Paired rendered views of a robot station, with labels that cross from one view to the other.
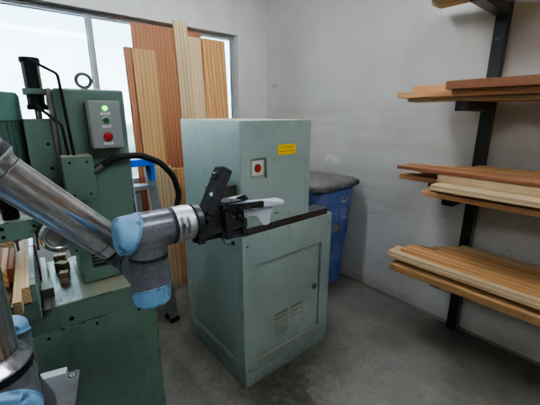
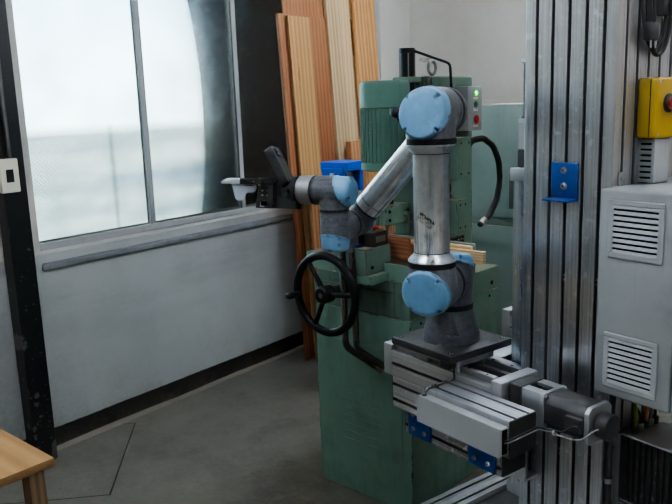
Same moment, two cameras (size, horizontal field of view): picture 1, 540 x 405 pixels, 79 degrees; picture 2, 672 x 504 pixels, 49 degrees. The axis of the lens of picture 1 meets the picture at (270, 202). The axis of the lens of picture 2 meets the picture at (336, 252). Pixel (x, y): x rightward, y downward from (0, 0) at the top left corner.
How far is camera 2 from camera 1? 2.19 m
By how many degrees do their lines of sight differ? 12
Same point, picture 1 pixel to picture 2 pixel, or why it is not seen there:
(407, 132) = not seen: hidden behind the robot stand
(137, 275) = not seen: hidden behind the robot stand
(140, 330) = (488, 320)
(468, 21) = not seen: outside the picture
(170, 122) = (322, 116)
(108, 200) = (459, 184)
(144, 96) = (299, 81)
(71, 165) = (462, 146)
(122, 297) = (482, 280)
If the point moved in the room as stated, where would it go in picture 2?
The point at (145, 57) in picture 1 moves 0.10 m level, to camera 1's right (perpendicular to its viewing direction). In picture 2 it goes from (300, 27) to (318, 26)
